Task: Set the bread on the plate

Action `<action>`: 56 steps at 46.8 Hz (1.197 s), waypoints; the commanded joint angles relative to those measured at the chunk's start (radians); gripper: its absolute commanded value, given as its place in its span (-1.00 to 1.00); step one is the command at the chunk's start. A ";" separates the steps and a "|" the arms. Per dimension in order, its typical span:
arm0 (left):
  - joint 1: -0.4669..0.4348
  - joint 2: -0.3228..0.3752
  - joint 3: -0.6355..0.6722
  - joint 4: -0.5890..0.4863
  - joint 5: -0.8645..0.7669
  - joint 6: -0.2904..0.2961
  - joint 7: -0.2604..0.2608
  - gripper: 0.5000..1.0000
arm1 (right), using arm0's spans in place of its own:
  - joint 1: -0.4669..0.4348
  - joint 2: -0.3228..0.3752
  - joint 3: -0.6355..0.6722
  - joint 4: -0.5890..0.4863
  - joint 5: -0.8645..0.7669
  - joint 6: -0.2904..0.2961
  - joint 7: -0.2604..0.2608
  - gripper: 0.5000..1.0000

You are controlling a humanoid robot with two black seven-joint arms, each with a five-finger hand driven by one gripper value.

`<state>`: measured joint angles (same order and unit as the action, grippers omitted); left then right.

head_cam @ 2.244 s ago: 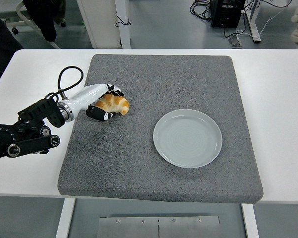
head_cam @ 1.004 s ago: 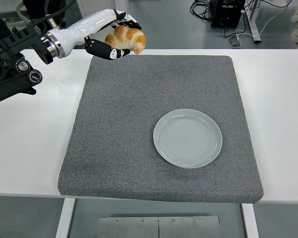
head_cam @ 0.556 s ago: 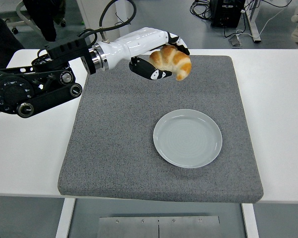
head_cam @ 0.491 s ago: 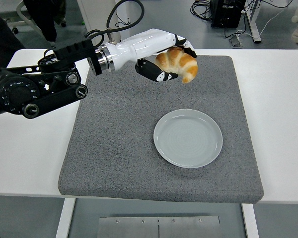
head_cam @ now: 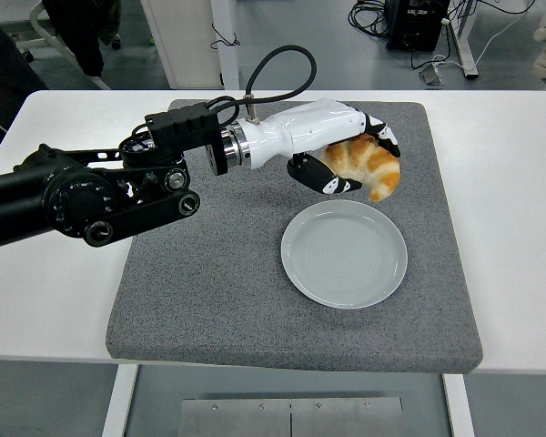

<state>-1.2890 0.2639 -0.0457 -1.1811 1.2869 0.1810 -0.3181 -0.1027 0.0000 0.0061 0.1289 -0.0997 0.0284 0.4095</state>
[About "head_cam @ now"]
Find black computer box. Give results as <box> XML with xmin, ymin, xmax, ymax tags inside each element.
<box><xmin>384</xmin><ymin>0</ymin><xmax>451</xmax><ymax>52</ymax></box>

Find white office chair base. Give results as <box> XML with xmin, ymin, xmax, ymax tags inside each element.
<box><xmin>8</xmin><ymin>0</ymin><xmax>122</xmax><ymax>91</ymax></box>

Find person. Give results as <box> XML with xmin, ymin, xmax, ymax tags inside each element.
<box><xmin>42</xmin><ymin>0</ymin><xmax>122</xmax><ymax>78</ymax></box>

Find clear plastic holder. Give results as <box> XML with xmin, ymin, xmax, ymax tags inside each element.
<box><xmin>419</xmin><ymin>63</ymin><xmax>446</xmax><ymax>87</ymax></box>

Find light grey round plate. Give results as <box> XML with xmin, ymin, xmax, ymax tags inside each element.
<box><xmin>280</xmin><ymin>198</ymin><xmax>410</xmax><ymax>310</ymax></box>

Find white table leg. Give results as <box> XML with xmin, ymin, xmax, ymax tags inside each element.
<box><xmin>100</xmin><ymin>363</ymin><xmax>140</xmax><ymax>437</ymax></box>
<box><xmin>441</xmin><ymin>372</ymin><xmax>477</xmax><ymax>437</ymax></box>

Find tangled black cables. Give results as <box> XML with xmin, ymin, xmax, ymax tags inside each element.
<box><xmin>348</xmin><ymin>0</ymin><xmax>390</xmax><ymax>40</ymax></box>

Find thin black floor cable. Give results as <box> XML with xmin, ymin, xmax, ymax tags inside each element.
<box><xmin>210</xmin><ymin>22</ymin><xmax>241</xmax><ymax>49</ymax></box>

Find golden croissant bread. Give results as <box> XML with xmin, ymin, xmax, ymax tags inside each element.
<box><xmin>318</xmin><ymin>135</ymin><xmax>401</xmax><ymax>203</ymax></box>

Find white desk leg with foot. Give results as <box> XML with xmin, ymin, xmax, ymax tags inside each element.
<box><xmin>450</xmin><ymin>0</ymin><xmax>479</xmax><ymax>79</ymax></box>

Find grey speckled mat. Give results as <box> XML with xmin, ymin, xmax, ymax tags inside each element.
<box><xmin>105</xmin><ymin>98</ymin><xmax>484</xmax><ymax>375</ymax></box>

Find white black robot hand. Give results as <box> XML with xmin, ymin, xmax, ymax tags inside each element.
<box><xmin>236</xmin><ymin>98</ymin><xmax>402</xmax><ymax>196</ymax></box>

